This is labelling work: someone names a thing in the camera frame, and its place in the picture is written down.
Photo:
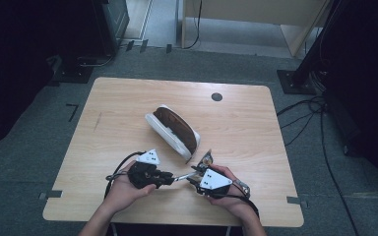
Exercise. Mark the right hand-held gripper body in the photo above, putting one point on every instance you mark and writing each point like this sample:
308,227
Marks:
215,182

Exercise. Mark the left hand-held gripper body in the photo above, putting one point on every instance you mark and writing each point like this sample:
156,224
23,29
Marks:
144,175

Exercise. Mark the white and brown pencil case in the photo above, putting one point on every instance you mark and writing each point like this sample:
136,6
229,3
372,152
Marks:
175,132

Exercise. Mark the person's right hand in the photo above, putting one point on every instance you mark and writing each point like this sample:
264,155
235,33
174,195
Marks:
236,196

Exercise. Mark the person's left hand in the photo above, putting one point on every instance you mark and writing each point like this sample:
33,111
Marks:
124,193

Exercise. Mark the black round table grommet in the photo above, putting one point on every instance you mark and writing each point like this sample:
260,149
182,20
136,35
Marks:
216,96

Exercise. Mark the grey tape strip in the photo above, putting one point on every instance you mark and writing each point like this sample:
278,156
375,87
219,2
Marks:
50,194
297,200

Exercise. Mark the black angled floor tape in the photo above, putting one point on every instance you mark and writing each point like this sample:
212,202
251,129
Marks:
74,109

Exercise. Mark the dark cabinet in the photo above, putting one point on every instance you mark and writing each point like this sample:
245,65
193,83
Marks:
111,23

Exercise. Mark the dark curtain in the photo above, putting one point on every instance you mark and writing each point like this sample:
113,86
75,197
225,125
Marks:
19,65

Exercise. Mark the light wooden desk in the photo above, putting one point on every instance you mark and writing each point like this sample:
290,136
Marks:
256,11

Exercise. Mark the black stand base plate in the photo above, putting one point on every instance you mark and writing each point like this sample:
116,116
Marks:
74,72

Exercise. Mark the black stand with base plate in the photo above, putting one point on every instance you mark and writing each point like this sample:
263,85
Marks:
297,80

